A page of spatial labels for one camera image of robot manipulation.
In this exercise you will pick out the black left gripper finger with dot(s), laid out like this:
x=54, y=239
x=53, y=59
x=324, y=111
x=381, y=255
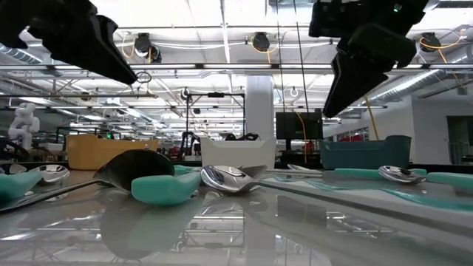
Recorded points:
x=92, y=48

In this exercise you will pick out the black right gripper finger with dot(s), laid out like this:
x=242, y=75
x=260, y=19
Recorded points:
x=354, y=81

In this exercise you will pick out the black monitor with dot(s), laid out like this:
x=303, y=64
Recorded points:
x=299, y=125

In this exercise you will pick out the dark teal plastic bin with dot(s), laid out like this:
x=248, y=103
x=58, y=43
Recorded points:
x=366, y=155

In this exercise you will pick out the white round pillar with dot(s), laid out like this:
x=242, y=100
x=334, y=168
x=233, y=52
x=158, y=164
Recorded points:
x=258, y=107

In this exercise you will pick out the orange plastic bin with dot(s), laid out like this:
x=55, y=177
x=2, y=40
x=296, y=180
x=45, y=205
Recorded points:
x=92, y=153

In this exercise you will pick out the white plastic bin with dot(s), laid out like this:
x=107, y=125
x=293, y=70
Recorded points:
x=236, y=153

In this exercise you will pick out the silver ventilation duct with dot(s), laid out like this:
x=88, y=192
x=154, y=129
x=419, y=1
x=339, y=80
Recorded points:
x=22, y=55
x=414, y=83

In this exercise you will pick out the black metal rig frame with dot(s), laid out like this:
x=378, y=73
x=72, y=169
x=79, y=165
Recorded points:
x=216, y=95

